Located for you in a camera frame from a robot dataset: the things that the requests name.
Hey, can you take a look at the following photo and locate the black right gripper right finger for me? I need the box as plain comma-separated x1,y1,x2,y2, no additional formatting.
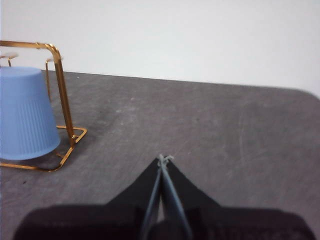
161,154,316,240

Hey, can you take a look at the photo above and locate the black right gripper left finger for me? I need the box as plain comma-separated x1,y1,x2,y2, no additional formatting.
12,154,163,240

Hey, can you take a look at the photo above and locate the blue ribbed plastic cup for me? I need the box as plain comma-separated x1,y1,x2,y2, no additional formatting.
0,66,62,161

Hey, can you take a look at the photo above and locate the gold wire cup rack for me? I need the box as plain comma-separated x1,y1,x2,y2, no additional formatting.
0,40,88,173

